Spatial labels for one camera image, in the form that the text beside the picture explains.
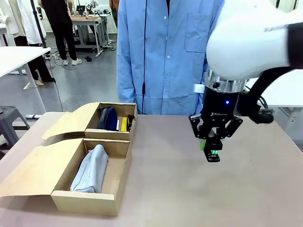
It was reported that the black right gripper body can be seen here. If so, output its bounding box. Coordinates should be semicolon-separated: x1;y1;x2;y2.
200;86;241;140

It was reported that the cardboard box with navy case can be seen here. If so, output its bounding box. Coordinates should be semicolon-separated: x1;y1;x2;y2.
40;101;138;142

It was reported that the cardboard box with grey case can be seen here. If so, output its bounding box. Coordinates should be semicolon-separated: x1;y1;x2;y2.
0;138;133;217

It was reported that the white side table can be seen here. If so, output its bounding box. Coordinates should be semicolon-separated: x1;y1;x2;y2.
245;77;303;135

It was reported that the person in blue shirt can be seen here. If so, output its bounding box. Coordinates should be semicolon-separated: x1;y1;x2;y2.
116;0;224;116

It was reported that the navy pencil case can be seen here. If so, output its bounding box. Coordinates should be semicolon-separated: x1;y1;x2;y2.
96;106;118;131

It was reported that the grey Campus pencil case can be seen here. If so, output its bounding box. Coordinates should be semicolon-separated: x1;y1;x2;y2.
70;144;109;193

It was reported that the grey background workbench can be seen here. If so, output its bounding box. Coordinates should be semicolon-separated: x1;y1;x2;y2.
70;15;114;57

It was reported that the person in black clothes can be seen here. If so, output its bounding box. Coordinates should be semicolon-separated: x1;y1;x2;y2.
37;0;83;66

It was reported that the grey metal stool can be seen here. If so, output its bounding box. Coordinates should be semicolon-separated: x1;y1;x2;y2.
0;105;31;147

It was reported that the black tripod pole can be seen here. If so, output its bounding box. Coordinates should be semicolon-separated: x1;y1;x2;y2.
30;0;48;48

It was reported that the white table with leg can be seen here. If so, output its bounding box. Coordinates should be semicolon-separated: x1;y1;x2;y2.
0;46;52;114

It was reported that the person in white coat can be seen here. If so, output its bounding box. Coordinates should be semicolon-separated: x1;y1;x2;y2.
9;0;56;86

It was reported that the black cable sleeve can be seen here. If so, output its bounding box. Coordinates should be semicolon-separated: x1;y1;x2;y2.
238;22;303;125

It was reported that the black floor cable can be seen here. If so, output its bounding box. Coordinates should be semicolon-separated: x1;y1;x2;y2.
44;59;64;112

